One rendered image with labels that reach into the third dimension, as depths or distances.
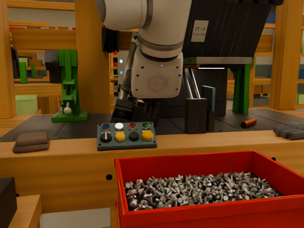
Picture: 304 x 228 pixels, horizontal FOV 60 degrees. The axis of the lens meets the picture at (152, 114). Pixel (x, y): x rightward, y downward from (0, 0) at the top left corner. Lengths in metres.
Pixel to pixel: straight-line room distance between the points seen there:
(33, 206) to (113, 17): 0.36
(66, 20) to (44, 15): 0.77
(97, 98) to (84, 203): 0.63
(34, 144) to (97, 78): 0.60
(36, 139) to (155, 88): 0.33
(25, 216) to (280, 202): 0.41
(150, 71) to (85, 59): 0.75
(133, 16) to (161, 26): 0.06
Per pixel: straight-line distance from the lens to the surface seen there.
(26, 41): 1.37
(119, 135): 0.66
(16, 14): 11.22
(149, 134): 0.67
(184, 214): 0.37
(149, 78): 0.51
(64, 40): 1.34
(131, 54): 0.99
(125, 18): 0.41
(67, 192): 0.70
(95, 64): 1.23
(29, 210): 0.55
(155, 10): 0.42
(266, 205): 0.42
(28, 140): 0.71
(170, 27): 0.45
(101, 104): 1.24
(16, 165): 0.70
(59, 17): 11.07
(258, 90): 10.77
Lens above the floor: 1.10
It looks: 10 degrees down
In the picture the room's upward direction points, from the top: straight up
